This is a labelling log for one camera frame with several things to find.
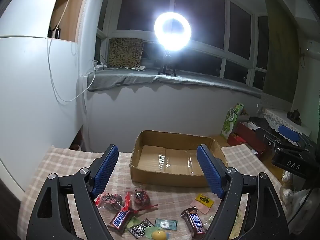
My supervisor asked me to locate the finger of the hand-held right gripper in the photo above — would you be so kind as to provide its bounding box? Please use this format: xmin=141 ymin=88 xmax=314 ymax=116
xmin=255 ymin=127 xmax=280 ymax=155
xmin=278 ymin=125 xmax=312 ymax=146

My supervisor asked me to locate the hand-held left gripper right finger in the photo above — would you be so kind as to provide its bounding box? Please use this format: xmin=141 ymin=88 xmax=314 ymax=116
xmin=197 ymin=144 xmax=290 ymax=240

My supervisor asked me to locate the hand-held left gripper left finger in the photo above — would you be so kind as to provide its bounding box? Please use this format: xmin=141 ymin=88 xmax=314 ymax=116
xmin=26 ymin=144 xmax=119 ymax=240

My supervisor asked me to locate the yellow candy packet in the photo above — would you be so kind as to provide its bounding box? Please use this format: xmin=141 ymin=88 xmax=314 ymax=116
xmin=195 ymin=194 xmax=215 ymax=208

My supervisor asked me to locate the pink candy packet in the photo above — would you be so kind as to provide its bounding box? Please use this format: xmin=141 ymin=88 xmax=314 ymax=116
xmin=189 ymin=199 xmax=212 ymax=215

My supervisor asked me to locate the brown chocolate bar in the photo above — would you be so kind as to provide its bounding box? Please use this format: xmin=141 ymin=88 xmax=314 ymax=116
xmin=180 ymin=206 xmax=209 ymax=238
xmin=107 ymin=206 xmax=133 ymax=235

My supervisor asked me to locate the cardboard box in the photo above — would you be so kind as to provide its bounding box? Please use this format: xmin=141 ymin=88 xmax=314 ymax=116
xmin=129 ymin=130 xmax=228 ymax=188

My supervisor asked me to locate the black and white snack packet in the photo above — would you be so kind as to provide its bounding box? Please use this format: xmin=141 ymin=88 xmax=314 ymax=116
xmin=129 ymin=219 xmax=154 ymax=238

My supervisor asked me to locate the green candy packet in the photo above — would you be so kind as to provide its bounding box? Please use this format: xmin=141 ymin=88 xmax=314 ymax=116
xmin=126 ymin=215 xmax=142 ymax=228
xmin=144 ymin=226 xmax=170 ymax=240

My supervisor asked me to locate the lace covered side table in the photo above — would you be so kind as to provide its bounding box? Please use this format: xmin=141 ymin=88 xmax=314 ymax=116
xmin=261 ymin=107 xmax=312 ymax=135

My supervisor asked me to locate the dark figurine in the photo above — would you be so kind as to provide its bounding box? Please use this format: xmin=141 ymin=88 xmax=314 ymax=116
xmin=287 ymin=109 xmax=302 ymax=125

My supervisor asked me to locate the red box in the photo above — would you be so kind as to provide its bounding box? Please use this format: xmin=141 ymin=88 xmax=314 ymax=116
xmin=229 ymin=121 xmax=269 ymax=155

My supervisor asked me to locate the red edged clear candy packet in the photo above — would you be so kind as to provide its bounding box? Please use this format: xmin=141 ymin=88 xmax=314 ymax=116
xmin=125 ymin=185 xmax=159 ymax=213
xmin=94 ymin=192 xmax=124 ymax=209

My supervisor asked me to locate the white plastic bag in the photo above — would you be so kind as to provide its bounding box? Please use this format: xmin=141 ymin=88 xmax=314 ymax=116
xmin=280 ymin=171 xmax=313 ymax=220

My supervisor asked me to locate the green carton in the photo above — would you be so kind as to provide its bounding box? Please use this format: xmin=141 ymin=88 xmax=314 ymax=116
xmin=220 ymin=103 xmax=244 ymax=140

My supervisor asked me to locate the clear candy wrapper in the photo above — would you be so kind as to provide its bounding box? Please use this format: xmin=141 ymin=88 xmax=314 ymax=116
xmin=202 ymin=216 xmax=215 ymax=233

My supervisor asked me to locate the teal candy packet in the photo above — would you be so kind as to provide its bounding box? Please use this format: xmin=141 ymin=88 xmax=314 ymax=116
xmin=154 ymin=218 xmax=178 ymax=230

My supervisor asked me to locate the dark curtain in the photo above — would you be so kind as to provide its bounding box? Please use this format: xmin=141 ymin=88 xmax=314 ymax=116
xmin=261 ymin=0 xmax=300 ymax=103

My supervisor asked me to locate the window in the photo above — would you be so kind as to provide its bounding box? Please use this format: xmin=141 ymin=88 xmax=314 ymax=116
xmin=96 ymin=0 xmax=269 ymax=90

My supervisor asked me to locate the grey windowsill blanket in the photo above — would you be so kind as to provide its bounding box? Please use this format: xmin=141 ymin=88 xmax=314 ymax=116
xmin=87 ymin=66 xmax=264 ymax=99

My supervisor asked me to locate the white power strip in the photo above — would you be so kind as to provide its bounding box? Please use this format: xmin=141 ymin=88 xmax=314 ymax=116
xmin=93 ymin=59 xmax=108 ymax=71

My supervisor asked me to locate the black tripod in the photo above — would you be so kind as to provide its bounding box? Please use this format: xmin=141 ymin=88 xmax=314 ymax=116
xmin=157 ymin=51 xmax=177 ymax=77

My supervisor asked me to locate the leopard print box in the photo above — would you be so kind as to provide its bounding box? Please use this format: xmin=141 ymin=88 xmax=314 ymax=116
xmin=108 ymin=37 xmax=145 ymax=68

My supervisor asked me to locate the black device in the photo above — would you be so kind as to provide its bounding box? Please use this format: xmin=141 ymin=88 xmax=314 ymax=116
xmin=48 ymin=26 xmax=61 ymax=39

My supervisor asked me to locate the white cable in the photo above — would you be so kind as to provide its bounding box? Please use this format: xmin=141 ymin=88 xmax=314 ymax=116
xmin=47 ymin=0 xmax=97 ymax=102

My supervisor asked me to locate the ring light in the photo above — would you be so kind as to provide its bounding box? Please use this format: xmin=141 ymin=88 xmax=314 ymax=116
xmin=154 ymin=12 xmax=192 ymax=53

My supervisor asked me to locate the wooden wall shelf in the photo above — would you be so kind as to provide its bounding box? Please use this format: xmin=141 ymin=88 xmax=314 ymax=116
xmin=47 ymin=0 xmax=90 ymax=43

